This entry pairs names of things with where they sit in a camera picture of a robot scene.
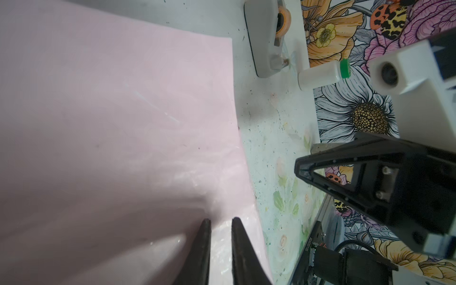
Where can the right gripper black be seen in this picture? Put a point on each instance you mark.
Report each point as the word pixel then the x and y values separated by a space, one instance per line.
pixel 395 182

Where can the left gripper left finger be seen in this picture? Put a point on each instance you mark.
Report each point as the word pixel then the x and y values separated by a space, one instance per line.
pixel 196 268

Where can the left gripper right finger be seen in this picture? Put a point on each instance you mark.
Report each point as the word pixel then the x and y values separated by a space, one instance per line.
pixel 246 267

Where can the purple wrapping paper sheet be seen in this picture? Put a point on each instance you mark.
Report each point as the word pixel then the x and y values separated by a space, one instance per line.
pixel 118 138

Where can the clear jar dark lid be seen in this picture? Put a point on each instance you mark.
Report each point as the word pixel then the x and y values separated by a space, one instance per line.
pixel 323 147

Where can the white bottle green cap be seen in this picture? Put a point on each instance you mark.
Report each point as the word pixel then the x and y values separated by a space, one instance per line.
pixel 326 74

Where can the grey tape dispenser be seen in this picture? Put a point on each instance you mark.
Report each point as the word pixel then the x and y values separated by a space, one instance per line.
pixel 267 22

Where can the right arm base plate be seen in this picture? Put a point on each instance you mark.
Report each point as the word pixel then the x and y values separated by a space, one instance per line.
pixel 303 272

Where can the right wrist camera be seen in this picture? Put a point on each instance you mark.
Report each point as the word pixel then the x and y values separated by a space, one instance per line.
pixel 424 107

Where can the aluminium front rail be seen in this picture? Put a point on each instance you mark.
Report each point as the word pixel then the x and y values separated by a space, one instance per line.
pixel 331 229

